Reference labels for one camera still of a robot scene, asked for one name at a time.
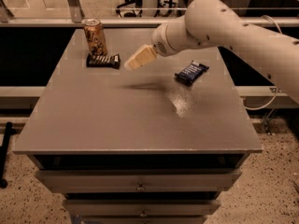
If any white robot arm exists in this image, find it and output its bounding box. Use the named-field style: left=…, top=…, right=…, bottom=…
left=124, top=0, right=299, bottom=103

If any white cable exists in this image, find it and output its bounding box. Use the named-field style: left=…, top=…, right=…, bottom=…
left=244, top=15, right=284, bottom=112

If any blue snack bar wrapper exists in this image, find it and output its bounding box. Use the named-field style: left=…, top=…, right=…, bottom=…
left=175, top=60, right=209, bottom=86

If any metal railing frame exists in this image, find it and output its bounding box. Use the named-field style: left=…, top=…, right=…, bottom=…
left=1, top=0, right=299, bottom=27

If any black office chair base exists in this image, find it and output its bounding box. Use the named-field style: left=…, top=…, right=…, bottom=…
left=116, top=0, right=181, bottom=18

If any grey drawer cabinet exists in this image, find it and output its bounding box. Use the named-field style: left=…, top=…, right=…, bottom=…
left=14, top=31, right=262, bottom=224

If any orange soda can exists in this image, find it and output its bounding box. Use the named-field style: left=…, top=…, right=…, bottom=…
left=83, top=19, right=107, bottom=55

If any black chocolate bar wrapper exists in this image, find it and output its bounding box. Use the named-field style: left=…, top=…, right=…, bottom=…
left=86, top=54, right=121, bottom=69

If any black pole on floor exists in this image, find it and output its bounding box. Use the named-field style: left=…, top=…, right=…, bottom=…
left=0, top=122, right=13, bottom=189

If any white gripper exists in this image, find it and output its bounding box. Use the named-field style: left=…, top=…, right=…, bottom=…
left=124, top=21, right=178, bottom=70

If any top grey drawer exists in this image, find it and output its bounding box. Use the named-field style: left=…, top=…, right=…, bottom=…
left=36, top=169, right=241, bottom=193

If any grey drawer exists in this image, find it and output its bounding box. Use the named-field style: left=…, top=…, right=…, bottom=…
left=64, top=200, right=220, bottom=217
left=36, top=169, right=241, bottom=193

